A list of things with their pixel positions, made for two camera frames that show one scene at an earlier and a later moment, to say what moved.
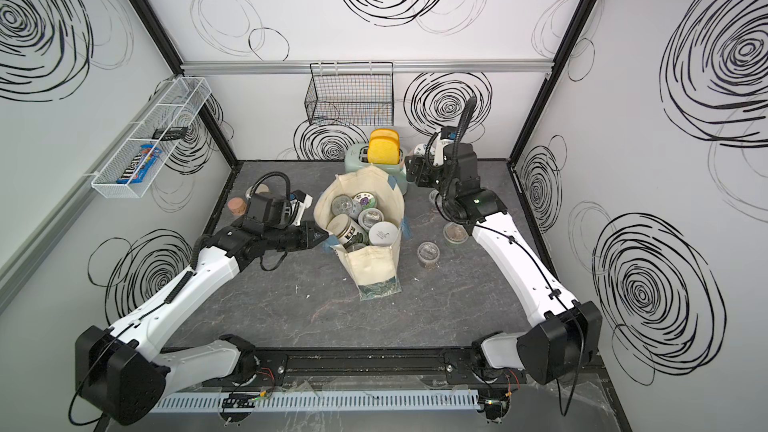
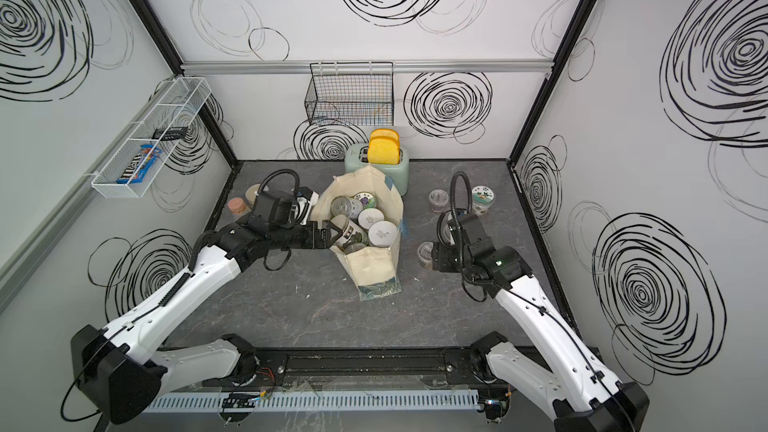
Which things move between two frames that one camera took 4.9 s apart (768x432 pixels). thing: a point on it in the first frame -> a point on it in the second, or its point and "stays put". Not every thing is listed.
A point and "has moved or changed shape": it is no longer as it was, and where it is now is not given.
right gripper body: (435, 176) -> (449, 257)
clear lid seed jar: (428, 253) stays put
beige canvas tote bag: (376, 271) stays put
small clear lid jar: (369, 217) stays put
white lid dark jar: (347, 232) stays put
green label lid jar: (421, 150) has moved or changed shape
